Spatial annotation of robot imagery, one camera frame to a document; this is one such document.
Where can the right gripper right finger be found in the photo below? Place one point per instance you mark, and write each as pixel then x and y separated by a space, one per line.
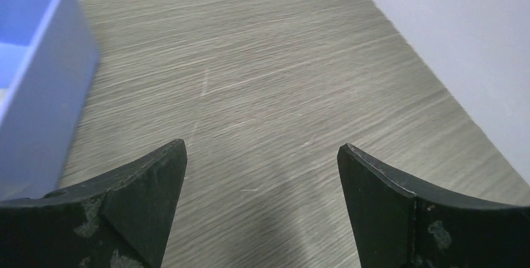
pixel 400 220

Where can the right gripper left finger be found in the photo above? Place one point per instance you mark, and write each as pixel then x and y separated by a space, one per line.
pixel 121 218

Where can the blue compartment tray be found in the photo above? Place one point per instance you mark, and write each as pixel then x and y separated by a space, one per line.
pixel 48 59

